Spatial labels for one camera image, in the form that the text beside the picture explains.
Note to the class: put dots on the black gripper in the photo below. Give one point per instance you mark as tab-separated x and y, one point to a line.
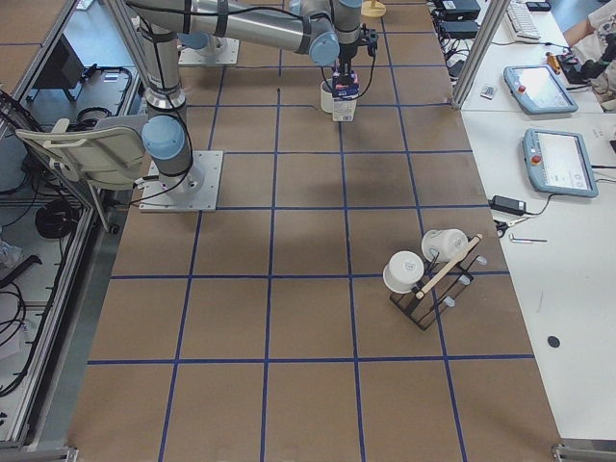
346	59

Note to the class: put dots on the white mug grey inside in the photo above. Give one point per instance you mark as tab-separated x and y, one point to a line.
326	96

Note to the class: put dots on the blue white milk carton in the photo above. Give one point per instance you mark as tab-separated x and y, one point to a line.
345	91

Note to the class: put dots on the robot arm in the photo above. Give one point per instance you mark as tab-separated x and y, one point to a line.
329	32

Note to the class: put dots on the white cup on rack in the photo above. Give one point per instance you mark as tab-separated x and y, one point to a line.
442	245
404	269

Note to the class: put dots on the wooden mug tree stand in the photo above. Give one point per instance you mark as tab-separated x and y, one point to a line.
373	9

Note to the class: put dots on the white keyboard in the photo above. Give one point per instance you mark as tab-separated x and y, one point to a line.
520	23

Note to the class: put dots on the far teach pendant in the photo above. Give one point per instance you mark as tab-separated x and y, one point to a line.
538	90

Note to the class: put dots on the teach pendant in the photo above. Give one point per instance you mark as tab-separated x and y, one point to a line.
557	162
538	90

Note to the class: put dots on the black power adapter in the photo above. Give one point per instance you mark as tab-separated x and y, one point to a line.
508	205

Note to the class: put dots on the near teach pendant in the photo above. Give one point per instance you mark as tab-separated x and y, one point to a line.
557	162

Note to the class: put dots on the metal allen key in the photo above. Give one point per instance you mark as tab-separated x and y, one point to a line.
517	240

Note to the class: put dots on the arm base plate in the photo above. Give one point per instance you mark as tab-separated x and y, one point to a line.
215	52
197	192

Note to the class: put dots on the aluminium profile post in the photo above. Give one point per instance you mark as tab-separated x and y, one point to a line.
489	26

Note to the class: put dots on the wooden rack handle rod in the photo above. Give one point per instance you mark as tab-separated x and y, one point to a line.
457	258

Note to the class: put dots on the black wire cup rack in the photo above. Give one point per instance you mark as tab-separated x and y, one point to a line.
424	312

